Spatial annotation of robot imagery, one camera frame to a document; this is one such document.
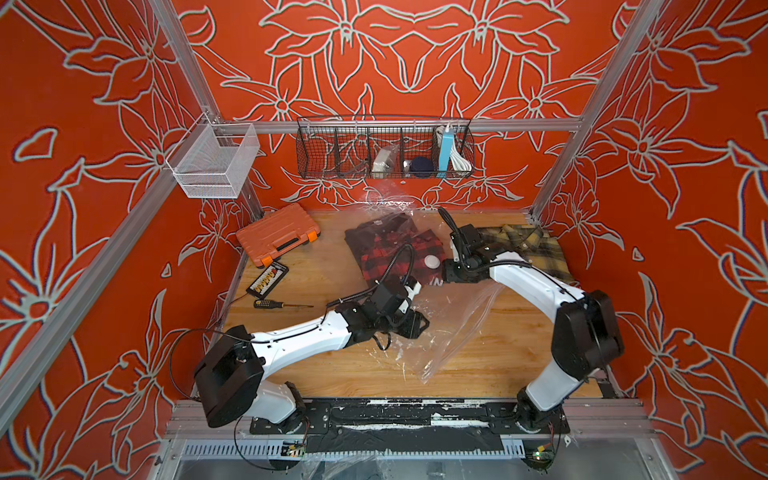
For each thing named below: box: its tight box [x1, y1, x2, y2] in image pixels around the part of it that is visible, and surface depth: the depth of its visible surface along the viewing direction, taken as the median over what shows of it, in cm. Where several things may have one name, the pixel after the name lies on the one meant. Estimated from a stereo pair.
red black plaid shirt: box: [361, 229, 445, 287], surface depth 102 cm
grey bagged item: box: [372, 145, 399, 179], surface depth 95 cm
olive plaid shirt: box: [480, 224, 579, 285], surface depth 108 cm
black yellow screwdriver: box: [253, 299, 314, 309], surface depth 94 cm
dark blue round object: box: [411, 156, 434, 178], surface depth 98 cm
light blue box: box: [440, 132, 454, 171], surface depth 89 cm
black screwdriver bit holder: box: [247, 262, 290, 299], surface depth 100 cm
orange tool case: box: [236, 202, 321, 268], surface depth 109 cm
